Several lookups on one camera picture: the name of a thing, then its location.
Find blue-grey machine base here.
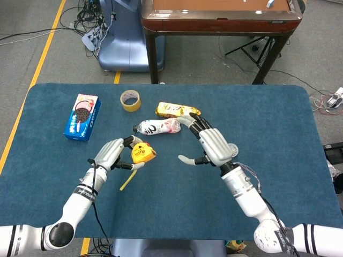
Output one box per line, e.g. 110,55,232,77
98,0,166,72

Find black tripod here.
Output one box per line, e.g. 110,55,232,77
224,36,284,67

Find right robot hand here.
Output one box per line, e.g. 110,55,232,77
175,112,234,168

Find floor cable bundle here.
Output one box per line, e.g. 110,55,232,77
0,0,108,58

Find yellow snack bag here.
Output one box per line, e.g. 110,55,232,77
155,102,202,118

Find white power strip with wires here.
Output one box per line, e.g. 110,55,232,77
309,87,343,116

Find blue-grey robot torso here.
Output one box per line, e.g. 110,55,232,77
111,238,227,257

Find yellow tape measure with strap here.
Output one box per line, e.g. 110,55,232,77
119,142,158,191

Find white hanging cable with plug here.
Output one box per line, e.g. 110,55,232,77
99,12,116,51

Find blue table mat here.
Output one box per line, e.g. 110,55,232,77
0,82,342,241

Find blue Oreo cookie box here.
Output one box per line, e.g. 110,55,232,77
63,93,102,142

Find white-labelled plastic drink bottle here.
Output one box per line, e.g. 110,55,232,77
133,118,182,137

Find brown mahjong table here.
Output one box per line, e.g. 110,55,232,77
141,0,303,85

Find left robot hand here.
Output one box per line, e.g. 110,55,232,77
87,135,146,172

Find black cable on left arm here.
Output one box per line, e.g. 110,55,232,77
87,158,111,243

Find yellow packing tape roll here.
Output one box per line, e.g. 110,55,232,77
120,89,142,112

